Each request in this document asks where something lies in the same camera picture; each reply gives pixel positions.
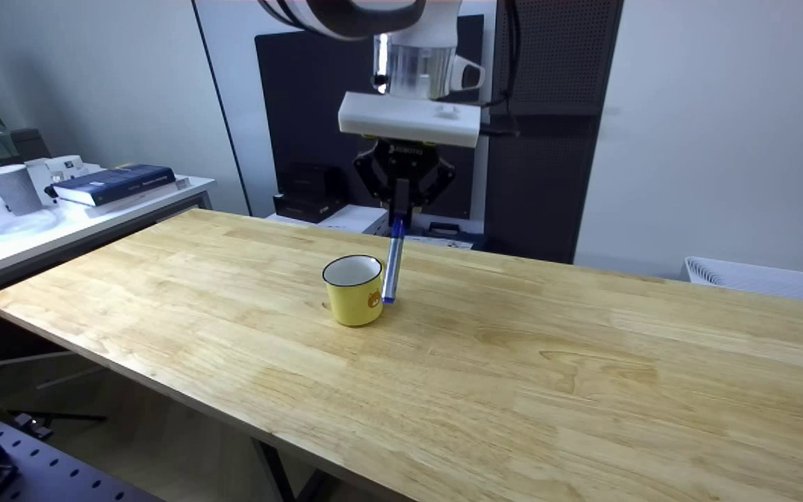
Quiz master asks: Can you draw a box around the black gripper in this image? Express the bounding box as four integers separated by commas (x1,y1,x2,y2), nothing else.
352,137,461,229

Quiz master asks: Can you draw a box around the blue marker pen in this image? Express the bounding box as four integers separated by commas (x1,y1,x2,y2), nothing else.
383,216,409,305

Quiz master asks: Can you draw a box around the grey cylindrical cup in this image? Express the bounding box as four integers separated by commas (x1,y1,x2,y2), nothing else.
0,160,44,216

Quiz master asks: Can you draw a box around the black keyboard device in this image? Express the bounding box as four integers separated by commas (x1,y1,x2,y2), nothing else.
405,219,479,254

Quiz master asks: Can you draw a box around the black box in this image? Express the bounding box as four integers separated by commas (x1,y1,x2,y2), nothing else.
271,165,367,226

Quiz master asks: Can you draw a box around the large black monitor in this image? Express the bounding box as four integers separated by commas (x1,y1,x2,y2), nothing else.
253,24,489,223

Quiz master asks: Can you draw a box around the yellow enamel mug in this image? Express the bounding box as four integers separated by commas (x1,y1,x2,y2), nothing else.
317,251,390,329

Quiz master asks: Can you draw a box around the dark brown cabinet panel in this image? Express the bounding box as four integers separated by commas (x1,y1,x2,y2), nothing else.
482,0,628,265

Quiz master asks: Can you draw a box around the dark blue book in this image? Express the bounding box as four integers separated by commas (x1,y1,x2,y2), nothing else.
44,160,182,209

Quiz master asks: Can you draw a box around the black table leg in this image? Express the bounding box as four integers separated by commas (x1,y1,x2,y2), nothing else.
252,435,340,502

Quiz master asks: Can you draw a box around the white carton box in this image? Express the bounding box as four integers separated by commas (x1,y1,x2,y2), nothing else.
22,149,107,198

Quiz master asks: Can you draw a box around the white side table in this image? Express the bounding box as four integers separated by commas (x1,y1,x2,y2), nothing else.
0,169,217,304

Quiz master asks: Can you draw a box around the white plastic bin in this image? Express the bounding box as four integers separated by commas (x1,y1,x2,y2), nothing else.
681,254,803,310

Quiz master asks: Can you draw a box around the black perforated breadboard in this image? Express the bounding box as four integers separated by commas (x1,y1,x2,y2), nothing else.
0,416,160,502

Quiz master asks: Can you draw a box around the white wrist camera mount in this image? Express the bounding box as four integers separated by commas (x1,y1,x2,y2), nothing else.
334,88,486,149

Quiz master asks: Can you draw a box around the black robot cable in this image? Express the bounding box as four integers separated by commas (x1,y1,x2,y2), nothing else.
496,0,526,134

